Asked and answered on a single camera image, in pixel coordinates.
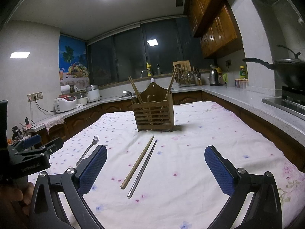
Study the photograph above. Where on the wooden cutting board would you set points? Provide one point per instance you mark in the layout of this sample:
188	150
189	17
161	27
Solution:
184	65

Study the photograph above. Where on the white rice cooker metal lid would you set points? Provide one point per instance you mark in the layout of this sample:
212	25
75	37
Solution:
93	94

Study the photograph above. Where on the wooden chopstick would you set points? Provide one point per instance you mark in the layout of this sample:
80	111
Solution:
171	82
133	88
138	162
138	92
175	74

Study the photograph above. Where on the pink cloth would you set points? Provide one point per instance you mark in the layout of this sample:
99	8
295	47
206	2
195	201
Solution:
52	122

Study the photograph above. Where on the metal spoon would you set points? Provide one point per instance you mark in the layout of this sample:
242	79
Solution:
127	92

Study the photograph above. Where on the metal chopstick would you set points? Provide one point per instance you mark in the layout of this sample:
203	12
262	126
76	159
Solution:
143	167

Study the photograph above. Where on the metal fork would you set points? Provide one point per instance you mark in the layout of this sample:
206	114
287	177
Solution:
88	149

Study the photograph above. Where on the tropical fruit wall poster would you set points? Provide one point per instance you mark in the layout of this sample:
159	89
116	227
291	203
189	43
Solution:
72	59

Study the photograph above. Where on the dark wall outlet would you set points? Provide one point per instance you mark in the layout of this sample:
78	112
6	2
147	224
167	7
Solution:
228	63

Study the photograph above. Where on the grey wall outlet strip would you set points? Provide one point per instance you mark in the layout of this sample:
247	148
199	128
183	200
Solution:
35	96

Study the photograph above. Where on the small white pot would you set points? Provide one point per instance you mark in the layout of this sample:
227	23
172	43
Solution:
81	99

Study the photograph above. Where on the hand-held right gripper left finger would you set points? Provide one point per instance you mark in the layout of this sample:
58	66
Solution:
95	167

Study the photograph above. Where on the clear plastic pitcher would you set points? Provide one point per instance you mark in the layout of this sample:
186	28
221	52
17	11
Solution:
229	80

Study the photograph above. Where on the wooden upper cabinets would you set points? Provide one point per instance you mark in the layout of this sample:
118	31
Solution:
214	19

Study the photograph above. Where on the dark kitchen window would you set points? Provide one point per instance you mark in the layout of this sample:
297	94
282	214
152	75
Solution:
126	57

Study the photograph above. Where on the white rice cooker red panel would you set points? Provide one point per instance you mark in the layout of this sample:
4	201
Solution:
64	103

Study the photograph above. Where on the wooden utensil holder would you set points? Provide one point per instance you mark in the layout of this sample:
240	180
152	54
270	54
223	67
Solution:
152	114

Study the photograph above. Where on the floral tablecloth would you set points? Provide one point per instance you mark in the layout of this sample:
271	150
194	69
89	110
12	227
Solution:
178	171

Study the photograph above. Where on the person's left hand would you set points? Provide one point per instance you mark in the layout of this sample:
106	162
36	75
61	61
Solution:
14	200

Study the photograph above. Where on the spice jar set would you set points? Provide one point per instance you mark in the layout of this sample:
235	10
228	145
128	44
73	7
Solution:
241	83

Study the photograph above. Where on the small metal bottle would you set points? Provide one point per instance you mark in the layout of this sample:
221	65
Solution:
158	69

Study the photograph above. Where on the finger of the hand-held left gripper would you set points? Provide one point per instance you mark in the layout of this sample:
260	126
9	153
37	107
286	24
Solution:
31	141
51	148

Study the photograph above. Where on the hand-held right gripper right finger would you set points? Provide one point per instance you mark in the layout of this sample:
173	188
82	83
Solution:
218	167

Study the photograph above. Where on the black wok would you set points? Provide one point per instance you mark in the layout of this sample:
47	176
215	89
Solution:
288	71

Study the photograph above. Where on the yellow dish soap bottle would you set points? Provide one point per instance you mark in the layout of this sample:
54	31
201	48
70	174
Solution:
149	68

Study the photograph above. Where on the gas stove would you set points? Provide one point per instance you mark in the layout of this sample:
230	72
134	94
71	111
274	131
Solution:
286	102

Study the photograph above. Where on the green bottle yellow cap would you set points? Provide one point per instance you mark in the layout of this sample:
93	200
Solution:
243	72

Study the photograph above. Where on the dark ceiling vent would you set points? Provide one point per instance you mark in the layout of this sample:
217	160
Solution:
179	2

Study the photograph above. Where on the curved metal faucet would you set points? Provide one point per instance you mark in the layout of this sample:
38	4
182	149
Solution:
145	72

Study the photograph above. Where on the steel electric kettle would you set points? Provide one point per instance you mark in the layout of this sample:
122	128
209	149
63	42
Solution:
214	78

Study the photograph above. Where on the white paper roll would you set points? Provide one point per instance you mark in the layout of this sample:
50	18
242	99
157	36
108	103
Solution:
65	90

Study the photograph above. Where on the knife block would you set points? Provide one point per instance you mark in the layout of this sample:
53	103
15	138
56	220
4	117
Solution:
198	77

